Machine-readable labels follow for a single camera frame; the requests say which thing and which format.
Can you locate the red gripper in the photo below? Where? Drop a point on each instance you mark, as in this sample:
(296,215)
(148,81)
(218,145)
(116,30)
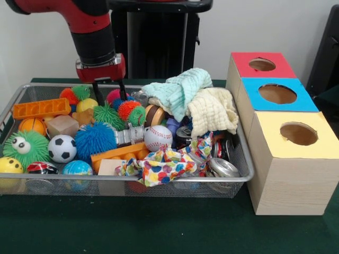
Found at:
(102,72)

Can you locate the multicolour spiky caterpillar toy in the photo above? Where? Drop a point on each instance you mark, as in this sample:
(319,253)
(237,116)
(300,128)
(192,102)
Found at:
(132,109)

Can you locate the silver toy robot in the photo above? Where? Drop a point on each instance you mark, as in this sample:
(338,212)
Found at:
(129,135)

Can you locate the light blue waffle cloth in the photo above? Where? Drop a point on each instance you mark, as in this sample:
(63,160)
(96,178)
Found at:
(182,92)

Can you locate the orange plastic tray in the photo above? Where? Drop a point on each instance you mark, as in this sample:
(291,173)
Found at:
(39,108)

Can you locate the cream waffle cloth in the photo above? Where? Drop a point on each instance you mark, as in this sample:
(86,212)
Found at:
(212,111)

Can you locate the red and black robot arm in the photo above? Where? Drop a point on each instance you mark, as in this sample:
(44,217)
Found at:
(90,26)

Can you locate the clear mesh bin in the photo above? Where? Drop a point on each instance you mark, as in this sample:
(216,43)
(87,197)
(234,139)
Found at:
(185,189)

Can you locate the wooden box with three holes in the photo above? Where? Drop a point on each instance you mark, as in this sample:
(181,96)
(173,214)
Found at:
(291,185)

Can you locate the large blue spiky ball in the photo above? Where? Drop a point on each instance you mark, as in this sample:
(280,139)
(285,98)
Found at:
(95,141)

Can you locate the white baseball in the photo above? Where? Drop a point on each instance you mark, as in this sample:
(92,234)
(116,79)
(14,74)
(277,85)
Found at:
(158,138)

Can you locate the black and white soccer ball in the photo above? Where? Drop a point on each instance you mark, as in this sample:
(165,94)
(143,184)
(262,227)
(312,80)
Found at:
(62,148)

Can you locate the colourful spotted cloth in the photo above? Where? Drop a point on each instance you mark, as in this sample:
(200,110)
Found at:
(159,169)

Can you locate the green googly-eyed puffer ball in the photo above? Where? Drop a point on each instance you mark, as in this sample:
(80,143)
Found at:
(29,149)

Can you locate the dark green table cloth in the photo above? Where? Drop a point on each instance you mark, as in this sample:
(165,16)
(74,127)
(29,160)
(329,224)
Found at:
(132,225)

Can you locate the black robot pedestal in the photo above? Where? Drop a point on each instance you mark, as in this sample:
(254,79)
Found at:
(164,53)

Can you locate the black furniture frame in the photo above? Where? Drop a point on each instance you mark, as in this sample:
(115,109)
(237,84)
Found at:
(325,53)

